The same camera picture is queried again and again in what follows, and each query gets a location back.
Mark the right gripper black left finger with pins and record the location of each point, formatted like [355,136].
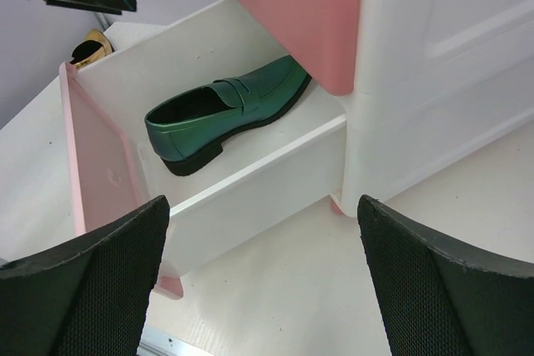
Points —
[89,295]

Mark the pink upper drawer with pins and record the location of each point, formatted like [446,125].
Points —
[321,35]

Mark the light pink drawer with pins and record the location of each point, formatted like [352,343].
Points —
[263,175]

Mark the gold shoe far left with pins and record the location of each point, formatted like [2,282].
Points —
[94,47]

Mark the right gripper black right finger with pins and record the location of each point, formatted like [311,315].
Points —
[440,296]

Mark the white plastic shoe cabinet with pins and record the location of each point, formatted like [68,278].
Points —
[435,80]

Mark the aluminium table edge rail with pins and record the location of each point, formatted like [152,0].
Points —
[156,342]

